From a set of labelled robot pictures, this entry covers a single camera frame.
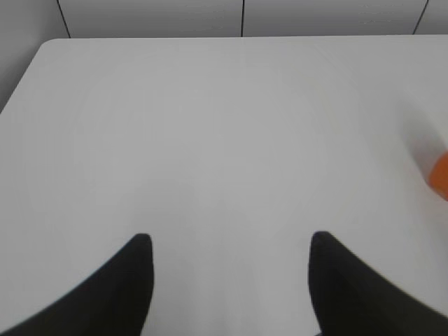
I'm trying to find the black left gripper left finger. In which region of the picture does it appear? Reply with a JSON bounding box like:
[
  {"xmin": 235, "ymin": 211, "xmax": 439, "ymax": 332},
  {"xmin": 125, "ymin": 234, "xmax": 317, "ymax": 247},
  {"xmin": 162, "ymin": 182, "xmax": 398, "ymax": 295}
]
[{"xmin": 4, "ymin": 233, "xmax": 154, "ymax": 335}]

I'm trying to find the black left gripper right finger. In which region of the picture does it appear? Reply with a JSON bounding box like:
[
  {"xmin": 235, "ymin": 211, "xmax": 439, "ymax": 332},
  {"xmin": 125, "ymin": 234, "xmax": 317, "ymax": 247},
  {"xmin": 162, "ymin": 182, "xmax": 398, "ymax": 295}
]
[{"xmin": 308, "ymin": 231, "xmax": 447, "ymax": 335}]

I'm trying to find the orange soda plastic bottle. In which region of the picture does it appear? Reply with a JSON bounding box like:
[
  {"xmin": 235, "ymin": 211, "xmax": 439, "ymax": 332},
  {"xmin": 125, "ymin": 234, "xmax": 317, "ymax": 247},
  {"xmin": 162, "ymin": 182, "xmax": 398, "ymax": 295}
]
[{"xmin": 413, "ymin": 133, "xmax": 447, "ymax": 201}]

